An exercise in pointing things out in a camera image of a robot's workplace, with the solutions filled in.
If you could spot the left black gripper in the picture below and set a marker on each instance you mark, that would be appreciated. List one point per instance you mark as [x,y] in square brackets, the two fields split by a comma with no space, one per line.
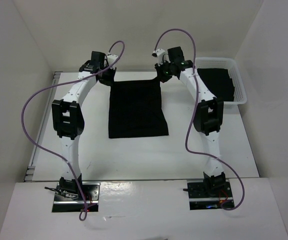
[110,80]

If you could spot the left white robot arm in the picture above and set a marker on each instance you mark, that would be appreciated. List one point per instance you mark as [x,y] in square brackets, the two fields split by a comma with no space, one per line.
[68,120]

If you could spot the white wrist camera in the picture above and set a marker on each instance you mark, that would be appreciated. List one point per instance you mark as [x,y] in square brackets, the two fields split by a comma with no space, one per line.
[161,56]
[111,59]

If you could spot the black skirt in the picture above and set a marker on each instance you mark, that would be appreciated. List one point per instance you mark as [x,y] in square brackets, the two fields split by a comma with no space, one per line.
[135,110]

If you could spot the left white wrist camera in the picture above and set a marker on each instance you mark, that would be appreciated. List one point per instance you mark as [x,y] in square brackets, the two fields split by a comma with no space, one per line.
[111,59]

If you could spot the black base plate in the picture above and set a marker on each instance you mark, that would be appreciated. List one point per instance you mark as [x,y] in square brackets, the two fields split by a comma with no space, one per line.
[200,199]
[65,202]

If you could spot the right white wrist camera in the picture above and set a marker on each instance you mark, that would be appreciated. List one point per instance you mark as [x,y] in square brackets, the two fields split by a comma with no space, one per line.
[161,56]

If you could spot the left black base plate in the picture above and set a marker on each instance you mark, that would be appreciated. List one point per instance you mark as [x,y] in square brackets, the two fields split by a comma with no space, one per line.
[65,202]

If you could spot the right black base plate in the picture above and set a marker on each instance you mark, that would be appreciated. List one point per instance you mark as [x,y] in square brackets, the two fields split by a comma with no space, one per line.
[200,199]

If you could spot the black folded skirts stack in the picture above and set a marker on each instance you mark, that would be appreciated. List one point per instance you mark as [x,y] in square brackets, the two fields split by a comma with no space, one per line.
[218,82]

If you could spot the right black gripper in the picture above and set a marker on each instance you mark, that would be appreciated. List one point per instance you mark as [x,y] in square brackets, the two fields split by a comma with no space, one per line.
[162,78]

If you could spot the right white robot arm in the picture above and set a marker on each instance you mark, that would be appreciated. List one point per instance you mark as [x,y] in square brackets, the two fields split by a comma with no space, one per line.
[207,118]

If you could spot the white plastic basket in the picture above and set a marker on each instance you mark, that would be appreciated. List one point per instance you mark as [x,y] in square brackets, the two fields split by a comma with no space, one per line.
[231,66]

